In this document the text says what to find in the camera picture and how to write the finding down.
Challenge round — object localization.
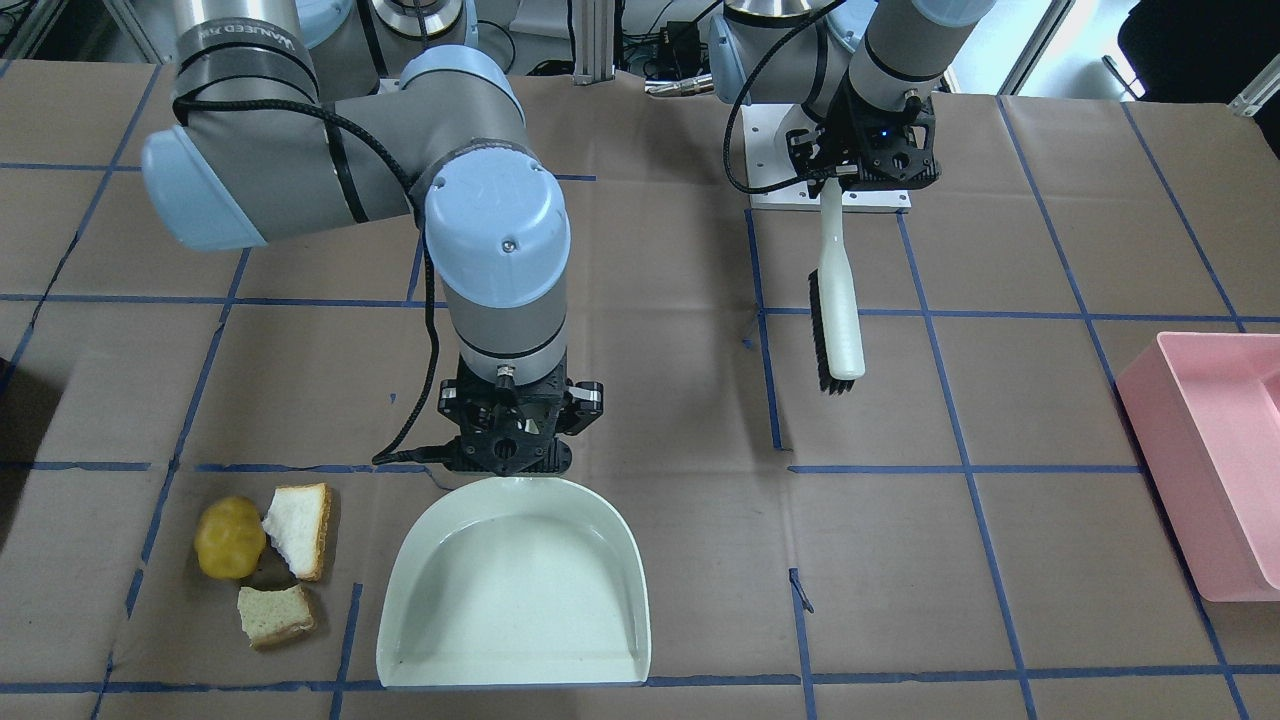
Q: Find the white bread slice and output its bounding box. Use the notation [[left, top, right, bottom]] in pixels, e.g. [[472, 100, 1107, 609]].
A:
[[262, 482, 332, 582]]

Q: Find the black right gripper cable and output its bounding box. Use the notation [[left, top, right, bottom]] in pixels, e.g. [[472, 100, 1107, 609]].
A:
[[170, 90, 456, 468]]

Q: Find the brown bread slice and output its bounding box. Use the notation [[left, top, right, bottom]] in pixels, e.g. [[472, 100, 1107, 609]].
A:
[[237, 585, 317, 650]]

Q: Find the pink plastic bin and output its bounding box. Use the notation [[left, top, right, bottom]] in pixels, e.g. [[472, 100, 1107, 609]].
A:
[[1117, 332, 1279, 602]]

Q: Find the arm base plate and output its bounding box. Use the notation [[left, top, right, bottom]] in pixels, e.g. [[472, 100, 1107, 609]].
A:
[[740, 100, 913, 213]]

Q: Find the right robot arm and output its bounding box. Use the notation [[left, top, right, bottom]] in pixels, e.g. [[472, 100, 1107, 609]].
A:
[[141, 1, 604, 477]]

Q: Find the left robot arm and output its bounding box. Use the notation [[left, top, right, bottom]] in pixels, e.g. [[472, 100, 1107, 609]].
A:
[[707, 1, 993, 196]]

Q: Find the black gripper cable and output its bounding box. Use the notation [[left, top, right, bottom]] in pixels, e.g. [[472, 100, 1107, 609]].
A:
[[722, 0, 851, 196], [170, 90, 456, 468]]

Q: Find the yellow potato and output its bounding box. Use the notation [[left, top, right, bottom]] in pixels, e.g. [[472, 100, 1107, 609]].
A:
[[193, 496, 268, 580]]

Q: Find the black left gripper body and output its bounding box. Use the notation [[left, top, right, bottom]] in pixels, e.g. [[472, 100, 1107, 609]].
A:
[[787, 85, 941, 190]]

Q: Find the pale green dustpan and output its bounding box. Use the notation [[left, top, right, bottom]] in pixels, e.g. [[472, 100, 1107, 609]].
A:
[[375, 477, 652, 689]]

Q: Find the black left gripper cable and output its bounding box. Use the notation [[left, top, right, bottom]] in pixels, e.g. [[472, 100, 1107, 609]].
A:
[[722, 0, 851, 196]]

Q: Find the white hand brush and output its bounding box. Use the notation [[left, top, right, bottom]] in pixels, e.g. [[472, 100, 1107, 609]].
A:
[[809, 177, 867, 395]]

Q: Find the aluminium frame post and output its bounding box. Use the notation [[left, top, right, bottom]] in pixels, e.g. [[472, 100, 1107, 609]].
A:
[[568, 0, 620, 86]]

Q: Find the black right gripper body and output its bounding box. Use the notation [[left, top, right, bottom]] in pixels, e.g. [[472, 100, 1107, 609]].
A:
[[436, 365, 605, 477]]

